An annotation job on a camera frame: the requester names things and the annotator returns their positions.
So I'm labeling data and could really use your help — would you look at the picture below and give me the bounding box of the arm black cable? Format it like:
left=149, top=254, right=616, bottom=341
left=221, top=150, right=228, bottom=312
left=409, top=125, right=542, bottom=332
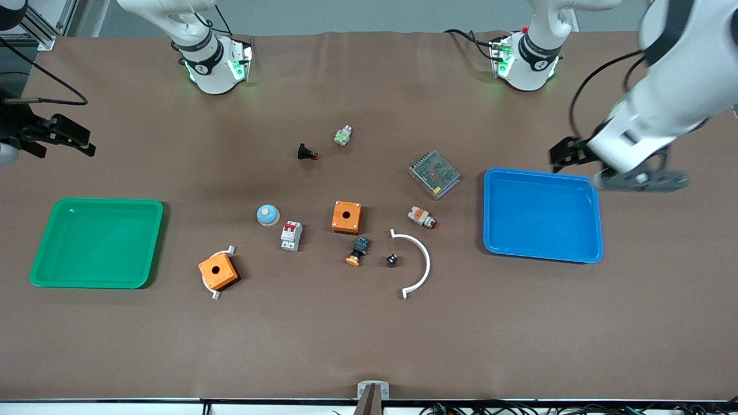
left=568, top=50, right=650, bottom=140
left=0, top=36, right=89, bottom=107

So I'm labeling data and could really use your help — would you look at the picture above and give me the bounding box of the black base cable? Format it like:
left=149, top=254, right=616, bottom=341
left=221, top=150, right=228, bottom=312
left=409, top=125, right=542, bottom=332
left=443, top=28, right=500, bottom=62

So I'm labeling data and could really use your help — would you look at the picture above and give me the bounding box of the green plastic tray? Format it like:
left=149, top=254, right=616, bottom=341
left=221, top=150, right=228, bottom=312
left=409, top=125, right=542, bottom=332
left=29, top=198, right=165, bottom=289

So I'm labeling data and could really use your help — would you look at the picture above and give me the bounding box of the aluminium frame profile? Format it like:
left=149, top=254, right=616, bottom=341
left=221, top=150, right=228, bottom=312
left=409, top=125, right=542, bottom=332
left=16, top=0, right=80, bottom=51

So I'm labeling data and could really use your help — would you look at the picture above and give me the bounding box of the black switch with orange cap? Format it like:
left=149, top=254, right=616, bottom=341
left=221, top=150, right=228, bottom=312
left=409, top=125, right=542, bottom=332
left=345, top=236, right=371, bottom=267

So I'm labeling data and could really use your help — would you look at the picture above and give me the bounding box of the small white curved bracket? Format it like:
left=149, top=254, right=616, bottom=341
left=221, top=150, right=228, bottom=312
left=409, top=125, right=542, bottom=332
left=203, top=245, right=236, bottom=301

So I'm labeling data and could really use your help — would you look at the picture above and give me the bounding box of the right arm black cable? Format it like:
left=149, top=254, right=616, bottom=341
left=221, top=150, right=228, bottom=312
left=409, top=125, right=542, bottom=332
left=0, top=36, right=89, bottom=107

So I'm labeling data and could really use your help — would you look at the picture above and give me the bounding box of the blue plastic tray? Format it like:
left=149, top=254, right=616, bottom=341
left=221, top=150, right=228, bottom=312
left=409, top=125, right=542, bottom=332
left=483, top=167, right=604, bottom=265

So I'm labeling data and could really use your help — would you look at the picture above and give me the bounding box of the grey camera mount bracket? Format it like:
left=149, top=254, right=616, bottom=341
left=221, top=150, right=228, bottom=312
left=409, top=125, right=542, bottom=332
left=354, top=381, right=391, bottom=415

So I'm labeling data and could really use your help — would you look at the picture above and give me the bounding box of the large white curved bracket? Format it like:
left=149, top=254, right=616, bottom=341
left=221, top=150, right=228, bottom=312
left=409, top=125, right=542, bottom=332
left=390, top=228, right=431, bottom=300

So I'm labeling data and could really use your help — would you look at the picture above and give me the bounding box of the orange white red indicator lamp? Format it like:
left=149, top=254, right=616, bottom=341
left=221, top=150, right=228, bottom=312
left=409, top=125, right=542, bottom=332
left=408, top=206, right=438, bottom=230

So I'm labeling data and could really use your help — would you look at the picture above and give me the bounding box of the brown table mat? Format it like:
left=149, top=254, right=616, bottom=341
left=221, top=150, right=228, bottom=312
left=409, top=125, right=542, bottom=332
left=0, top=30, right=738, bottom=402

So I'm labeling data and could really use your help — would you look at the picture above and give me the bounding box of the white red circuit breaker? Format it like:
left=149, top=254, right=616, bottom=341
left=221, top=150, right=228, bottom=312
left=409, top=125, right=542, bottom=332
left=280, top=221, right=304, bottom=252

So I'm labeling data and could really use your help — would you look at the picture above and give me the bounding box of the metal mesh power supply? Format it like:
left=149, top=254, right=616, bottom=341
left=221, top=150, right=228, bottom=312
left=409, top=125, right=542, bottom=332
left=408, top=150, right=461, bottom=201

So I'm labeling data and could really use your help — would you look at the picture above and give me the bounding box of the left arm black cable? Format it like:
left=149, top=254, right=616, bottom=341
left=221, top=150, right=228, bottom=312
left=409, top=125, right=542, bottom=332
left=568, top=50, right=650, bottom=140

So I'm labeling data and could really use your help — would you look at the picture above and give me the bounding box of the orange button box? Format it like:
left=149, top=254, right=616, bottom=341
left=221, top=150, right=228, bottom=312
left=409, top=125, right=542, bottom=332
left=198, top=252, right=239, bottom=291
left=331, top=200, right=363, bottom=235

